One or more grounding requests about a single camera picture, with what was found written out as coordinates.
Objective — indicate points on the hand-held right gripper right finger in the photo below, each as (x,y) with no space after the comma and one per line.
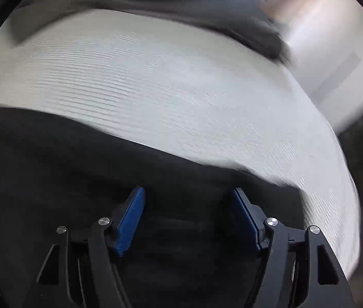
(247,218)

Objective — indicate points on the black pants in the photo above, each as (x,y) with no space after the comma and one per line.
(72,173)

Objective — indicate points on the white honeycomb mattress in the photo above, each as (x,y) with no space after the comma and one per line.
(168,96)

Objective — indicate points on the dark grey blanket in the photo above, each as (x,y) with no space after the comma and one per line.
(168,3)

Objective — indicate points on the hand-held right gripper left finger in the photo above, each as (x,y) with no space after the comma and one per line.
(131,221)

